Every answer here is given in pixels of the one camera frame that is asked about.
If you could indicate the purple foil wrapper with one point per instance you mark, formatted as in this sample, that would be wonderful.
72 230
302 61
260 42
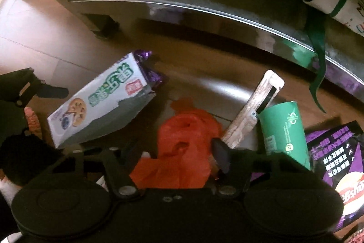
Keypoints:
154 78

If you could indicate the red foam fruit net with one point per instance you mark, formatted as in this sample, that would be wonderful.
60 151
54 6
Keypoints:
357 236

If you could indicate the green paper cup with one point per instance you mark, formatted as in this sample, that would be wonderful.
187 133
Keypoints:
284 134

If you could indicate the white green cookie box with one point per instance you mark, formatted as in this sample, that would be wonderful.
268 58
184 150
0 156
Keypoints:
99 95

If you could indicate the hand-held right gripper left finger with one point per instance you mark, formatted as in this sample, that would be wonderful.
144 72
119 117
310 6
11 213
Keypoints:
113 164

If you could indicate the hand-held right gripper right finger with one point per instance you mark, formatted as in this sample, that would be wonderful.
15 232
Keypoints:
221 157

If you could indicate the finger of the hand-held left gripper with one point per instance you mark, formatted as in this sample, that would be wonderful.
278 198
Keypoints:
25 86

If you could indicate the green ribbon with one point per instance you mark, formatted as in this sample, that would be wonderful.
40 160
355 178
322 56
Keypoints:
318 41

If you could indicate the red plastic bag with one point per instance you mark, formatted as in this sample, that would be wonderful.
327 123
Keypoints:
182 140

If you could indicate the purple chip bag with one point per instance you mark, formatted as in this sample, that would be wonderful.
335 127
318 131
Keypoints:
341 157

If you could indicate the brown white stick sachet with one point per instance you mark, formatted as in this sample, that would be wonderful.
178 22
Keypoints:
256 106

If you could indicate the pink slipper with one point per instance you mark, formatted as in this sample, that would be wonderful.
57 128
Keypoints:
34 123

